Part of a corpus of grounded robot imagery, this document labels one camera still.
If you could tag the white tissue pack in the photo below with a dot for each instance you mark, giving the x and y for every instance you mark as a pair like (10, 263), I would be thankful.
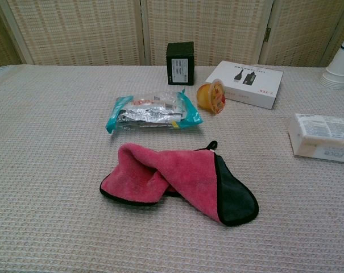
(316, 136)

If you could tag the small black cardboard box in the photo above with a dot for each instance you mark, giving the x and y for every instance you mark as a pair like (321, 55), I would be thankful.
(179, 65)

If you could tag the flat white product box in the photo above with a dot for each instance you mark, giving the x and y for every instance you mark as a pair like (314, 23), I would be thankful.
(254, 85)

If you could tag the teal foil snack bag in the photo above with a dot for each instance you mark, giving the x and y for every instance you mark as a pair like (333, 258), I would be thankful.
(149, 113)

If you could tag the pink and grey towel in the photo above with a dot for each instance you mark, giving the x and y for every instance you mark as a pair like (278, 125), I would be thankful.
(186, 176)

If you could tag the orange jelly cup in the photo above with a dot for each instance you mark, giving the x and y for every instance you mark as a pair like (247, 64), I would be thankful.
(208, 96)

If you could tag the woven beige tablecloth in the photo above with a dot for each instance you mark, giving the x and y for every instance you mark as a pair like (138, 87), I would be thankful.
(61, 142)

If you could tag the metal screen hinge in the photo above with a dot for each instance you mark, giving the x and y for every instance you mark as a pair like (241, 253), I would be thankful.
(267, 34)

